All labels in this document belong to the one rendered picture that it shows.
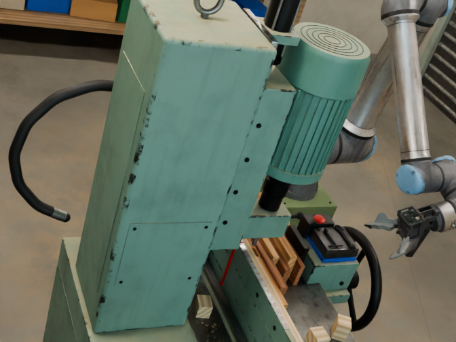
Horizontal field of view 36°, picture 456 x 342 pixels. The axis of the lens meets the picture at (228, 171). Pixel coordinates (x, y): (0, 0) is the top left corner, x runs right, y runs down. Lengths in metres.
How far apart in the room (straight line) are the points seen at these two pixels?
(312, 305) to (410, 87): 0.79
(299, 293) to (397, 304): 1.69
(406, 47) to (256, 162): 0.87
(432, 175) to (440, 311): 1.40
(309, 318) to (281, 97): 0.55
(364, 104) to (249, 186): 1.05
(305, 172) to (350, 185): 2.56
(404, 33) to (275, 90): 0.89
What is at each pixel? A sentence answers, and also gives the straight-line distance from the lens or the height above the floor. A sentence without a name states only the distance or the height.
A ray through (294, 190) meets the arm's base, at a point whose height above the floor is 0.68.
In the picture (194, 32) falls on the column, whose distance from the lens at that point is 1.23.
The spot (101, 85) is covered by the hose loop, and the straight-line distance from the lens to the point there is 1.48.
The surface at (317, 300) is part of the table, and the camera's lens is 1.72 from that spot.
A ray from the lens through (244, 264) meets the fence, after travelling 1.67.
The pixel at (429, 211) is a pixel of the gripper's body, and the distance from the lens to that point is 2.15.
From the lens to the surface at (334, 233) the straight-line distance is 1.78.
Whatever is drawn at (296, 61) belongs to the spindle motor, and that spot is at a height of 1.46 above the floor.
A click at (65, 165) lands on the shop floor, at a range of 3.49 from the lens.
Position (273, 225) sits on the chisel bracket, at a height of 1.04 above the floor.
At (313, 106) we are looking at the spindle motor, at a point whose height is 1.39.
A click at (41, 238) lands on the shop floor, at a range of 3.04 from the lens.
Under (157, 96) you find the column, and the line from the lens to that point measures 1.23.
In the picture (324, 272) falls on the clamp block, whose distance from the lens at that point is 1.75.
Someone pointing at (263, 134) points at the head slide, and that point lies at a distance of 1.41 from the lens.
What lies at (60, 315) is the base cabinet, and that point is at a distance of 1.86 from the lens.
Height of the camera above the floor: 1.97
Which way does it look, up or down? 32 degrees down
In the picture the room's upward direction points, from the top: 18 degrees clockwise
